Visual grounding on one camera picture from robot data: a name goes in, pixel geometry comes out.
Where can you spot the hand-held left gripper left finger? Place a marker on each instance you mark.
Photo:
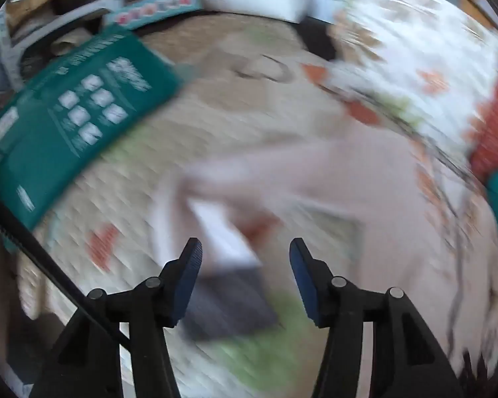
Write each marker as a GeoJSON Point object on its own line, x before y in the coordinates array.
{"type": "Point", "coordinates": [187, 282]}

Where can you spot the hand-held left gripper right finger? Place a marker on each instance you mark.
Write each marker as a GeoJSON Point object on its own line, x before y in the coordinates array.
{"type": "Point", "coordinates": [305, 282]}

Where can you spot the white and grey cloth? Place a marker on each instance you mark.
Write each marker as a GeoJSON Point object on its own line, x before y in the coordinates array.
{"type": "Point", "coordinates": [228, 298]}

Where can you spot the pale pink cloth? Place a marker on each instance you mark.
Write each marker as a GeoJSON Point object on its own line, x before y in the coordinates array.
{"type": "Point", "coordinates": [357, 174]}

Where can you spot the heart printed blanket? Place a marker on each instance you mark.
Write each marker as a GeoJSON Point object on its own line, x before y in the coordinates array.
{"type": "Point", "coordinates": [232, 112]}

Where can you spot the teal cardboard box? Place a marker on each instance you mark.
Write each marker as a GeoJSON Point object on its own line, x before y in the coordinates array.
{"type": "Point", "coordinates": [66, 132]}

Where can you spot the red floral pillow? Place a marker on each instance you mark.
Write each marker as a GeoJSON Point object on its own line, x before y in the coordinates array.
{"type": "Point", "coordinates": [496, 132]}

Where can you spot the white floral pillow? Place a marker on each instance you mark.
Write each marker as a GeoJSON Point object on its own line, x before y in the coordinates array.
{"type": "Point", "coordinates": [419, 49]}

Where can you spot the teal and red patterned box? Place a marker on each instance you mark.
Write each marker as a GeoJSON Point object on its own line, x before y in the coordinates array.
{"type": "Point", "coordinates": [157, 10]}

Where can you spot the grey metal shelf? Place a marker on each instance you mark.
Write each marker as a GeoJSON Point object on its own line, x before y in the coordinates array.
{"type": "Point", "coordinates": [8, 49]}

